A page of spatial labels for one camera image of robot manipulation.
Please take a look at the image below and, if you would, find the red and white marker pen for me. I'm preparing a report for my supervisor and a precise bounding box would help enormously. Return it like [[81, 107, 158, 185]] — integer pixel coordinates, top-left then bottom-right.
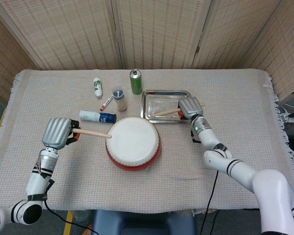
[[99, 94, 114, 111]]

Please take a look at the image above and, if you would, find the white bottle with blue cap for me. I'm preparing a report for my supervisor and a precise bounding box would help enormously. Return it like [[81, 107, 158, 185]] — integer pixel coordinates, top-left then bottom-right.
[[78, 110, 117, 124]]

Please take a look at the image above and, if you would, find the small white green-label bottle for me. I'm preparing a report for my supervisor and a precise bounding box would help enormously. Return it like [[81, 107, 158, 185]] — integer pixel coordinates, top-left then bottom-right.
[[92, 77, 104, 99]]

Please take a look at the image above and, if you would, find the red drum with white head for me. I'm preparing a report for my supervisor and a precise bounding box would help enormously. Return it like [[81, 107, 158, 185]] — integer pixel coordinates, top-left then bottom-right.
[[105, 117, 162, 172]]

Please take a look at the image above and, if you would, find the beige bottle with clear cap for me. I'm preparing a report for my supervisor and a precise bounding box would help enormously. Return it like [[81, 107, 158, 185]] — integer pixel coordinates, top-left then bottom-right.
[[112, 86, 127, 112]]

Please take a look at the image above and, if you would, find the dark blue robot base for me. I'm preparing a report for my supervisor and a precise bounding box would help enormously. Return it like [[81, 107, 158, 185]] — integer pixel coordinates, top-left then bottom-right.
[[91, 209, 197, 235]]

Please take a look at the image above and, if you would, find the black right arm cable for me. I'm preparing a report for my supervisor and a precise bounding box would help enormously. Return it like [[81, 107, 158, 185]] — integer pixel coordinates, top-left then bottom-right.
[[190, 129, 220, 235]]

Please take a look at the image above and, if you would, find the white power strip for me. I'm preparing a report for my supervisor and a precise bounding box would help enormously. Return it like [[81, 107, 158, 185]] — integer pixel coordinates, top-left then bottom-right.
[[283, 107, 294, 124]]

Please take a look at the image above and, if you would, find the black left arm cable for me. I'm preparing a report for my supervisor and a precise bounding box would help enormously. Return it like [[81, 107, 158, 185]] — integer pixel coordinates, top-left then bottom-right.
[[43, 198, 98, 235]]

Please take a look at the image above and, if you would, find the green drink can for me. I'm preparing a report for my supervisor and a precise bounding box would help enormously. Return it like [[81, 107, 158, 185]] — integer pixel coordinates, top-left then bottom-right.
[[129, 69, 143, 95]]

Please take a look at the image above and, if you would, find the woven folding screen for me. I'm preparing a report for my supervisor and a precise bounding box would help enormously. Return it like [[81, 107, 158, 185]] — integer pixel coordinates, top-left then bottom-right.
[[0, 0, 294, 106]]

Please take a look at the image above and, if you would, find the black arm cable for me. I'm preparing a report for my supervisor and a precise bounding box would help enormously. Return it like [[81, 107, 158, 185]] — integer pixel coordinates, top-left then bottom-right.
[[190, 129, 220, 235], [43, 198, 98, 235]]

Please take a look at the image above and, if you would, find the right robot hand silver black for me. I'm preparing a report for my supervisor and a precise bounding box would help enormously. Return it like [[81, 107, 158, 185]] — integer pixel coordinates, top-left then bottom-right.
[[177, 96, 204, 121]]

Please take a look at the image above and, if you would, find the wooden drumstick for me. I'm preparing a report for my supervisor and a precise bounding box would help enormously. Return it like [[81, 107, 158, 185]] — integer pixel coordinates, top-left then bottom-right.
[[72, 128, 113, 139], [153, 102, 205, 116]]

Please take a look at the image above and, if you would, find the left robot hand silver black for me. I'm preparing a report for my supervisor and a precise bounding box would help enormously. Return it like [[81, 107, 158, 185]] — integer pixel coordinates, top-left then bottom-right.
[[41, 117, 80, 150]]

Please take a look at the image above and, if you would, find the rectangular stainless steel tray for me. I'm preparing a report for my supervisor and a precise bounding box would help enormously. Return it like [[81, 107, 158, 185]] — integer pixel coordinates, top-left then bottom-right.
[[140, 90, 194, 124]]

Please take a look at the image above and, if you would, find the beige woven tablecloth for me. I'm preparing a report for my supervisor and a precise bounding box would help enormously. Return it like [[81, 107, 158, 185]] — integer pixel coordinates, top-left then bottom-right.
[[0, 69, 294, 215]]

